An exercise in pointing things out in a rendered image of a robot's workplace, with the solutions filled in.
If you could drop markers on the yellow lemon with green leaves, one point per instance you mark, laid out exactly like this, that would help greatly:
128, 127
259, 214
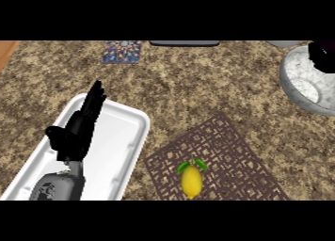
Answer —
192, 182

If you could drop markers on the dark grey appliance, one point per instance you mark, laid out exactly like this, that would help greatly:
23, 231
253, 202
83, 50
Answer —
185, 43

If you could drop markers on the pale grey round object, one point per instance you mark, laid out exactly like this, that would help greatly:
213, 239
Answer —
285, 43

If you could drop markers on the white marble bowl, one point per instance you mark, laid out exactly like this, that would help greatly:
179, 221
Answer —
321, 89

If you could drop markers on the brown patterned placemat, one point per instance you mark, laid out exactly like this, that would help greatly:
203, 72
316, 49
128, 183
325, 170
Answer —
232, 150

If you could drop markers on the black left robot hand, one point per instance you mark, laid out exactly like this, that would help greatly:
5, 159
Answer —
79, 131

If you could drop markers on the dark blue patterned mat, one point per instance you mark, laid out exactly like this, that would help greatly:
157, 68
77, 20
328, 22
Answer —
123, 51

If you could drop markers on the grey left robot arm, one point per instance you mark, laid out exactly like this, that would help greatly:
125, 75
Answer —
58, 186

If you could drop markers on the dark purple eggplant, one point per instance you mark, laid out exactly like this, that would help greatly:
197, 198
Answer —
334, 44

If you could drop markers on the white rectangular tray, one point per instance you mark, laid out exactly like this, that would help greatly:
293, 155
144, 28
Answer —
114, 141

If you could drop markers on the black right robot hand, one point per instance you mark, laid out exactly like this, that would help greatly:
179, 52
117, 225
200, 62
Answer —
330, 62

